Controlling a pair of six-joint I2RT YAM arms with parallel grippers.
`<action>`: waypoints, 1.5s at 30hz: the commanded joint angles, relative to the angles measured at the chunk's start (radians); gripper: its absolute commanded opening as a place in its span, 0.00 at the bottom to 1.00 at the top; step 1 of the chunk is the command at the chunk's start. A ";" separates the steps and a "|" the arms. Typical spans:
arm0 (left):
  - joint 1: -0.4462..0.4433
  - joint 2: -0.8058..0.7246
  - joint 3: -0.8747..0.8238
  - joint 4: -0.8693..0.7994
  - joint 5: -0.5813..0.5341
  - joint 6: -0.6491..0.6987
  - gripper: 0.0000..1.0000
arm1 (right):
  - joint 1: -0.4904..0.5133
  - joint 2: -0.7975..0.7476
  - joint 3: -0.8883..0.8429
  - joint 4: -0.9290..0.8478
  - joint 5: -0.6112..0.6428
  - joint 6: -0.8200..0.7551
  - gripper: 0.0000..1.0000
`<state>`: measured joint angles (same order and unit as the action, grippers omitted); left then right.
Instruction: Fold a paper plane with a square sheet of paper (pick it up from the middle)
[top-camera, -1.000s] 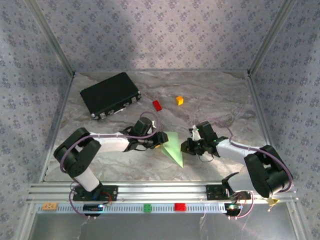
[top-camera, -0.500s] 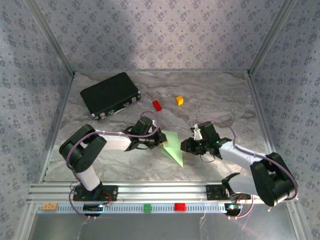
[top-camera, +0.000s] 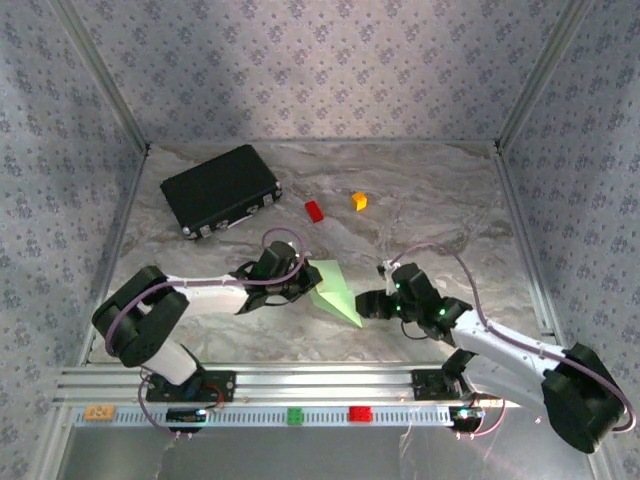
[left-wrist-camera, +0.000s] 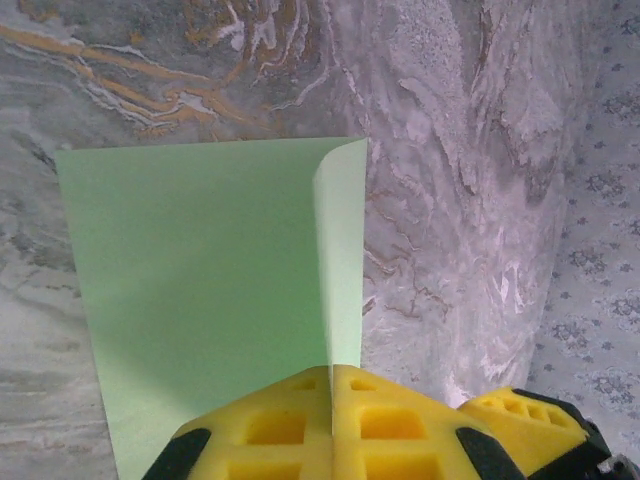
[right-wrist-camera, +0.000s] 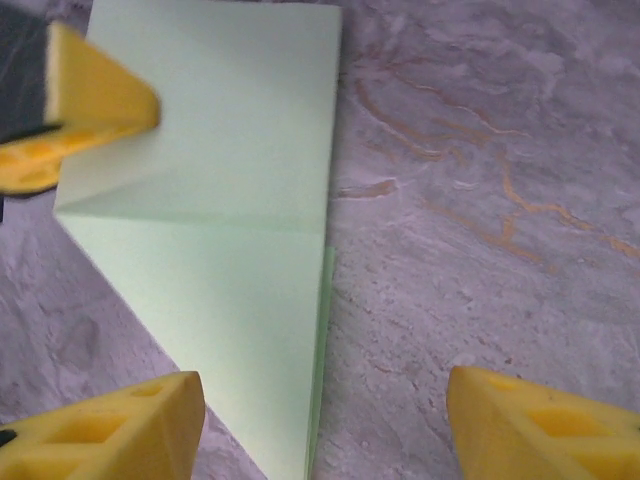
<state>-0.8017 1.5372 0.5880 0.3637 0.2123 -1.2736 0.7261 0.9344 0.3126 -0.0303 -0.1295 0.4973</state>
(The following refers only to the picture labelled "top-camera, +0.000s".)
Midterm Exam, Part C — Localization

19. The light green paper sheet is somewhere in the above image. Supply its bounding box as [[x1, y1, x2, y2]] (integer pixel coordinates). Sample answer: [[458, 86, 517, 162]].
[[308, 258, 364, 330]]

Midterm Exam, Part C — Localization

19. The black right controller board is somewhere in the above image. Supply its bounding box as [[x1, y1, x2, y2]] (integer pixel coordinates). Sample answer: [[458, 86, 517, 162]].
[[448, 406, 486, 426]]

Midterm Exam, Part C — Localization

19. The black controller board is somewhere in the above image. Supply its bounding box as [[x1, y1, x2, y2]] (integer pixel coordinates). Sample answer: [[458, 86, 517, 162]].
[[448, 406, 486, 426], [166, 407, 209, 425]]

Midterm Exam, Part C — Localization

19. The black hard case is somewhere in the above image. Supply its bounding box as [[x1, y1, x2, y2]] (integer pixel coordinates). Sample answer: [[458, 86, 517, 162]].
[[159, 143, 284, 241]]

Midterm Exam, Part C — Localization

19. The black left controller board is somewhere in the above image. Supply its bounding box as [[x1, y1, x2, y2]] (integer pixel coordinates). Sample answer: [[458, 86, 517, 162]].
[[166, 407, 209, 425]]

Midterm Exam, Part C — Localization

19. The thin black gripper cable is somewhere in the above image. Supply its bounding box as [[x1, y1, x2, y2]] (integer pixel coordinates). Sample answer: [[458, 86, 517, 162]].
[[399, 319, 432, 342]]

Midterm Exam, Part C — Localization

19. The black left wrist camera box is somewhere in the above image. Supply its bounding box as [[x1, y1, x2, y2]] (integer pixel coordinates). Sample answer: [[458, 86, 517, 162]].
[[257, 241, 297, 279]]

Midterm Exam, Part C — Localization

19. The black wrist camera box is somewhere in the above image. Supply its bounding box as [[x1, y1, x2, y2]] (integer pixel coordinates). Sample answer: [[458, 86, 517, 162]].
[[257, 241, 297, 279], [392, 263, 439, 310]]

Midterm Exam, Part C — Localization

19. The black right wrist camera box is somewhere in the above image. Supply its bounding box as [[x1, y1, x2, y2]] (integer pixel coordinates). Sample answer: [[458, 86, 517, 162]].
[[392, 263, 439, 310]]

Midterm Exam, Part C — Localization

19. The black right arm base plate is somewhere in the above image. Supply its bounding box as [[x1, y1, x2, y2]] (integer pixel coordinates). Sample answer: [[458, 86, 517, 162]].
[[410, 368, 504, 401]]

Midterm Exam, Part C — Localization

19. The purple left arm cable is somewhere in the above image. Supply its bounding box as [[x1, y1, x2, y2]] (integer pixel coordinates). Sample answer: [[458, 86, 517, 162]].
[[102, 227, 307, 442]]

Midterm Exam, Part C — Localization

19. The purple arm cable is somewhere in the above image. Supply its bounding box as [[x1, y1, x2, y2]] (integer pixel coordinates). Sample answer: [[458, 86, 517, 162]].
[[392, 242, 639, 441], [102, 227, 307, 442]]

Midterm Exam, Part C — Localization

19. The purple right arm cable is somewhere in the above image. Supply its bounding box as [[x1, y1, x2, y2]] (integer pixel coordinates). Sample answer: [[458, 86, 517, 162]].
[[392, 242, 639, 441]]

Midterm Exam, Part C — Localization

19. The aluminium mounting rail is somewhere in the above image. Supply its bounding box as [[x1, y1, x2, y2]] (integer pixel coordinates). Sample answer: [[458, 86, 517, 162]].
[[52, 364, 599, 407]]

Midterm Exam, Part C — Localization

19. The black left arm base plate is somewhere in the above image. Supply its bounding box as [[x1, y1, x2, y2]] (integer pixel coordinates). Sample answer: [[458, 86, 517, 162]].
[[144, 369, 237, 404]]

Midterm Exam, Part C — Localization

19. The thin red wire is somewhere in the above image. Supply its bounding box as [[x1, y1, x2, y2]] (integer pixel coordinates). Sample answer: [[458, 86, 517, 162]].
[[202, 382, 227, 409]]

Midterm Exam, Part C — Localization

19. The aluminium table edge rail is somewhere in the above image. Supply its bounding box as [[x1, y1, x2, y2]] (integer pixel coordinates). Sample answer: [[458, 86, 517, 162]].
[[79, 143, 152, 366], [492, 143, 571, 366]]

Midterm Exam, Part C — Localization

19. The white slotted cable duct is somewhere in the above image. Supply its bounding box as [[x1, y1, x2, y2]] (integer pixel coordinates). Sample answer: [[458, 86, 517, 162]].
[[72, 405, 451, 428]]

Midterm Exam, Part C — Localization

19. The aluminium frame post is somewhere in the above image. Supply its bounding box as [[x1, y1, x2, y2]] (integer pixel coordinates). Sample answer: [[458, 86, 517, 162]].
[[494, 0, 596, 151], [52, 0, 152, 151]]

